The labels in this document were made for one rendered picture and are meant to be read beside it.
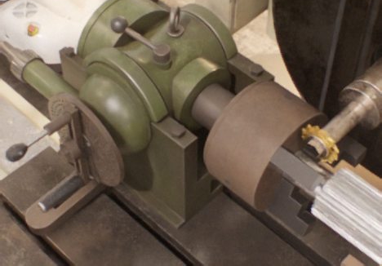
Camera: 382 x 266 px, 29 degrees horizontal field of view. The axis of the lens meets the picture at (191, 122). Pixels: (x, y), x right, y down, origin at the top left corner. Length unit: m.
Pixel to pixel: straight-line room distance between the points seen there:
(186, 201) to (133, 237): 0.12
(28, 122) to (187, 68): 0.75
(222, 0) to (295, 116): 0.43
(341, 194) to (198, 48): 0.36
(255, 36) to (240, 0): 1.68
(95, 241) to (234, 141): 0.36
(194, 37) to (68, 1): 1.65
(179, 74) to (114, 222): 0.32
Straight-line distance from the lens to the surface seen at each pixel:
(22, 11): 2.78
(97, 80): 1.24
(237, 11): 1.50
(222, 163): 1.16
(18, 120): 1.91
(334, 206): 1.13
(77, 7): 2.86
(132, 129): 1.22
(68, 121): 1.19
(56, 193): 1.30
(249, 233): 1.36
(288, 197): 1.21
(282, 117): 1.14
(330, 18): 1.30
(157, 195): 1.38
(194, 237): 1.35
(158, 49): 1.22
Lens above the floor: 2.16
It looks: 50 degrees down
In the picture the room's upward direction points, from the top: straight up
